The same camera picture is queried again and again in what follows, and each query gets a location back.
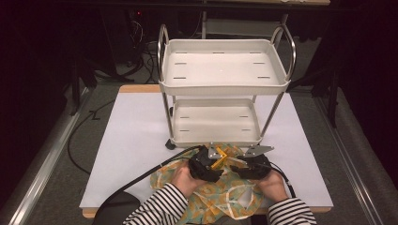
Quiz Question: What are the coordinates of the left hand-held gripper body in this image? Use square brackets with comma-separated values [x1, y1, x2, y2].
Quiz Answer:
[188, 142, 220, 180]

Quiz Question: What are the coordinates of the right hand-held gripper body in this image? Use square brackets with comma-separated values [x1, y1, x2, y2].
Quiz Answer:
[238, 145, 275, 181]

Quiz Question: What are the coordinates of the green yellow floral cloth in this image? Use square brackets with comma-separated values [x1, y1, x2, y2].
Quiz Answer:
[149, 142, 266, 225]

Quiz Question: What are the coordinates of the person's left hand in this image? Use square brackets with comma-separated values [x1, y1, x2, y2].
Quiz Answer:
[171, 161, 208, 200]

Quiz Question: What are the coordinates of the white table mat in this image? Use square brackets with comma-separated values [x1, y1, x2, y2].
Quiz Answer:
[79, 92, 334, 210]

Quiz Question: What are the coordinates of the white two-tier metal cart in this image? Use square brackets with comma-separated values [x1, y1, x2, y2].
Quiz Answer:
[156, 22, 298, 151]

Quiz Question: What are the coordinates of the wooden table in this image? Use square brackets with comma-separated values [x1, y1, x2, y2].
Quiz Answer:
[82, 83, 334, 219]

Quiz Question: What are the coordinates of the person's dark clothed leg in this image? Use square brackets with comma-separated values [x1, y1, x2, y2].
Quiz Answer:
[91, 190, 143, 225]

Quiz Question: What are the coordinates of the dark metal stand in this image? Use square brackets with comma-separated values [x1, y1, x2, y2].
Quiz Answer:
[311, 67, 341, 128]
[69, 57, 99, 117]

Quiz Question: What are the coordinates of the right hand-held gripper black cable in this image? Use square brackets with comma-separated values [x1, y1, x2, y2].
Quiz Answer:
[268, 161, 297, 200]

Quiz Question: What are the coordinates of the hand-held gripper black cable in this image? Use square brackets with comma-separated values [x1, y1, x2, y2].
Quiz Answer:
[93, 144, 205, 217]
[268, 161, 297, 200]

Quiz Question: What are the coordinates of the left hand-held gripper black cable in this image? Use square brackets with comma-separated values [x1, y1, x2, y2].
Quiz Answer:
[93, 144, 205, 217]

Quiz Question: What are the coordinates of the aluminium floor rail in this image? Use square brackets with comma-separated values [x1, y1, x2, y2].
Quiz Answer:
[314, 96, 378, 225]
[8, 87, 92, 225]

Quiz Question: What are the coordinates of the tangle of dark cables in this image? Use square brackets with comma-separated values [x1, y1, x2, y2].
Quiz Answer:
[126, 17, 161, 83]

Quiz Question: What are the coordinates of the black cable on floor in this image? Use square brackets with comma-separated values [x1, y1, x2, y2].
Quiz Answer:
[67, 98, 117, 176]

